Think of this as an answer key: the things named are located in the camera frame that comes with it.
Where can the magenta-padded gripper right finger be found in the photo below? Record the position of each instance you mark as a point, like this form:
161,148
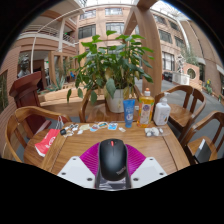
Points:
150,171

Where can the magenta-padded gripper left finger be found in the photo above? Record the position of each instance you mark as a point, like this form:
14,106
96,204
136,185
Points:
75,171

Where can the black computer mouse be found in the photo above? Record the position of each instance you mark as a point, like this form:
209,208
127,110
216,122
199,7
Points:
112,160

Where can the red shopping bag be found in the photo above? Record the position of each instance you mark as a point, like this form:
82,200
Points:
46,143

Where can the clear plastic bag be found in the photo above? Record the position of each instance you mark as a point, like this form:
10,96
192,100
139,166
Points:
153,131

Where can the pale yellow sticker card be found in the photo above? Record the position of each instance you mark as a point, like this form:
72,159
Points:
84,127

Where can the blue sticker card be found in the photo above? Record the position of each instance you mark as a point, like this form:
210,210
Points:
113,126
94,128
103,125

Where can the small white piece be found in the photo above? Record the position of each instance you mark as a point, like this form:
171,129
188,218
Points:
122,129

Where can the black flat box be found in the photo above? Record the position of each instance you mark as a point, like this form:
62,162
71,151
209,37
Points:
202,150

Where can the white pump bottle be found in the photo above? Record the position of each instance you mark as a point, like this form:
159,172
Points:
161,113

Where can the yellow dish soap bottle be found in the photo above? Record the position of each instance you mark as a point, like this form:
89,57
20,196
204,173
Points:
145,111

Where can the blue squeeze tube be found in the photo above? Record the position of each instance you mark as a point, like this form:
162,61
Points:
129,113

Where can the spiky green agave plant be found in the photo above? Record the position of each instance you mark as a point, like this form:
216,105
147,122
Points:
58,85

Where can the dark red wooden lectern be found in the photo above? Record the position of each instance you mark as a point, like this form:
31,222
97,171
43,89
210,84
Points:
28,96

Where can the dark parked car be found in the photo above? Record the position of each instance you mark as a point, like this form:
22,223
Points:
168,76

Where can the green potted plant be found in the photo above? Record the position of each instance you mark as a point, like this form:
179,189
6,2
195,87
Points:
113,66

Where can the dark bust statue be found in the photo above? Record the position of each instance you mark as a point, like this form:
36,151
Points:
24,66

